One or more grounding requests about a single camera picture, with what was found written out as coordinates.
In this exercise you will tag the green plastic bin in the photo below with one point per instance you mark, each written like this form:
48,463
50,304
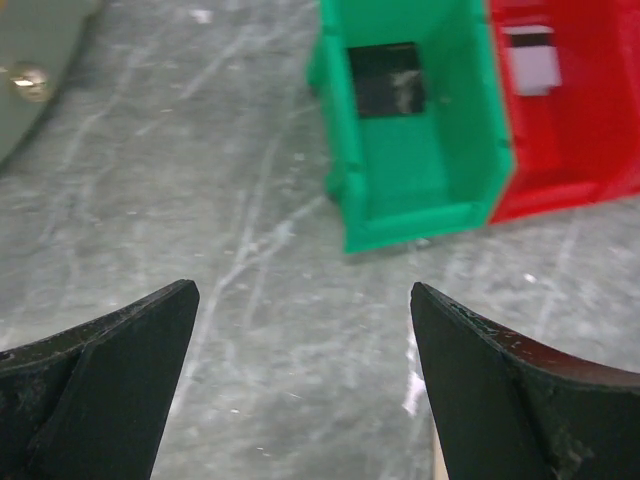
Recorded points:
398,179

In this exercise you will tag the tan card holder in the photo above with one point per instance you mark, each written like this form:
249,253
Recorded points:
439,466

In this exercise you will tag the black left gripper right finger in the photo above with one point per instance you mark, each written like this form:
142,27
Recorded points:
506,406

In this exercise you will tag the black credit card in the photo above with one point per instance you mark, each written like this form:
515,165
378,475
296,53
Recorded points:
388,80

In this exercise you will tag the red bin middle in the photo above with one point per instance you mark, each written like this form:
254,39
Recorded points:
579,144

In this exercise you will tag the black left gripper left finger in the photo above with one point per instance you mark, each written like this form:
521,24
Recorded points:
92,402

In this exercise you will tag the silver VIP credit card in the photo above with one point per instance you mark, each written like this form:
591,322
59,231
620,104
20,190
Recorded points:
533,59

